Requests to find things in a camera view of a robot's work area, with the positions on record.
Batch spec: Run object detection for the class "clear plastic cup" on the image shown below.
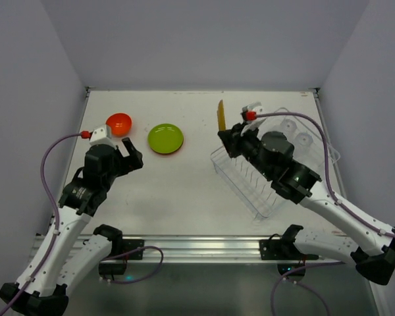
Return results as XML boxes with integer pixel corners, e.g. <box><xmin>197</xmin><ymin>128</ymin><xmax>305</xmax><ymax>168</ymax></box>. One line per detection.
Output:
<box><xmin>295</xmin><ymin>132</ymin><xmax>313</xmax><ymax>149</ymax></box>
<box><xmin>280</xmin><ymin>119</ymin><xmax>297</xmax><ymax>134</ymax></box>

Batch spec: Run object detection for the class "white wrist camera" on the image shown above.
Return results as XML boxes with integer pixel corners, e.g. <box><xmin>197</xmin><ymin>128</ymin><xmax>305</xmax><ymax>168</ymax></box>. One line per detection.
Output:
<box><xmin>240</xmin><ymin>102</ymin><xmax>266</xmax><ymax>136</ymax></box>
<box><xmin>89</xmin><ymin>124</ymin><xmax>114</xmax><ymax>147</ymax></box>

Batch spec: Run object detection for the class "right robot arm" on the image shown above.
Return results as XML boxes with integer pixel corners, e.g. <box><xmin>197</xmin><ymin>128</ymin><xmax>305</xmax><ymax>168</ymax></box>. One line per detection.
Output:
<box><xmin>217</xmin><ymin>124</ymin><xmax>395</xmax><ymax>285</ymax></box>

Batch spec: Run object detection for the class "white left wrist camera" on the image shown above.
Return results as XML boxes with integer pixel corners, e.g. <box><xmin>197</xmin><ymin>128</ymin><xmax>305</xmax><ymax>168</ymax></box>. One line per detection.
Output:
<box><xmin>89</xmin><ymin>124</ymin><xmax>114</xmax><ymax>147</ymax></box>

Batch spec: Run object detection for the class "orange plastic bowl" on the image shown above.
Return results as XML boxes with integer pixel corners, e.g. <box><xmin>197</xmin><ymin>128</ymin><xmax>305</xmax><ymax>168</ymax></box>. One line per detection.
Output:
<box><xmin>106</xmin><ymin>113</ymin><xmax>132</xmax><ymax>138</ymax></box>

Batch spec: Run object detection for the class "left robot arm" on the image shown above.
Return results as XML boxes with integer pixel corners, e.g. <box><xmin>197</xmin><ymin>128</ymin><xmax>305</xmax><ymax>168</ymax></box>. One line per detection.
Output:
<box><xmin>0</xmin><ymin>136</ymin><xmax>144</xmax><ymax>315</ymax></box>

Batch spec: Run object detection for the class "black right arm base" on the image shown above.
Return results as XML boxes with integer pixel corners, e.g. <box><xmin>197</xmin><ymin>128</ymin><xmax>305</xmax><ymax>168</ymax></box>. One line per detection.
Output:
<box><xmin>259</xmin><ymin>224</ymin><xmax>319</xmax><ymax>275</ymax></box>

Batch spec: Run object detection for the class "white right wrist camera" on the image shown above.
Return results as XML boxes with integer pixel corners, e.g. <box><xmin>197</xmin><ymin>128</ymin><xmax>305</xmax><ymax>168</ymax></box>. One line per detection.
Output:
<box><xmin>240</xmin><ymin>102</ymin><xmax>266</xmax><ymax>136</ymax></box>

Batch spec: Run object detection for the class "green plastic plate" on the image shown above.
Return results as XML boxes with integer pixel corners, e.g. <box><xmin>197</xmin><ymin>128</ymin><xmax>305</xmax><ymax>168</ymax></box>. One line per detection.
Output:
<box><xmin>147</xmin><ymin>123</ymin><xmax>184</xmax><ymax>155</ymax></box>

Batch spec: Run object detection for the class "dark olive plastic plate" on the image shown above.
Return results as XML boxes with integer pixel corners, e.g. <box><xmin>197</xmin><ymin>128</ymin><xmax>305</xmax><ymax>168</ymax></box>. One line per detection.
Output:
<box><xmin>217</xmin><ymin>100</ymin><xmax>226</xmax><ymax>131</ymax></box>

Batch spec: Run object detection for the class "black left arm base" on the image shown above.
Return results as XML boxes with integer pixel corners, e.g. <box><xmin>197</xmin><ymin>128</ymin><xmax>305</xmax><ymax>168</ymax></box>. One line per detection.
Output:
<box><xmin>93</xmin><ymin>224</ymin><xmax>145</xmax><ymax>280</ymax></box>

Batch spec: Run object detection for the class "aluminium mounting rail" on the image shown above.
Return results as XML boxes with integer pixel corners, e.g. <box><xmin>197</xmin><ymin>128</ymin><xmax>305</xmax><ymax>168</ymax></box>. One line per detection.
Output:
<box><xmin>29</xmin><ymin>234</ymin><xmax>376</xmax><ymax>264</ymax></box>

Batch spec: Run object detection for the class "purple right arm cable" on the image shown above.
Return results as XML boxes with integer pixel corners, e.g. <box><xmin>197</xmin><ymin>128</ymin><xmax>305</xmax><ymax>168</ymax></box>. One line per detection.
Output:
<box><xmin>246</xmin><ymin>110</ymin><xmax>395</xmax><ymax>316</ymax></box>

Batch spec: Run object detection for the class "white wire dish rack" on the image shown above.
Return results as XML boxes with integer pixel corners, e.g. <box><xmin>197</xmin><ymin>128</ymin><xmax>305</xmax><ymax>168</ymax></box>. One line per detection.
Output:
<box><xmin>210</xmin><ymin>115</ymin><xmax>325</xmax><ymax>221</ymax></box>

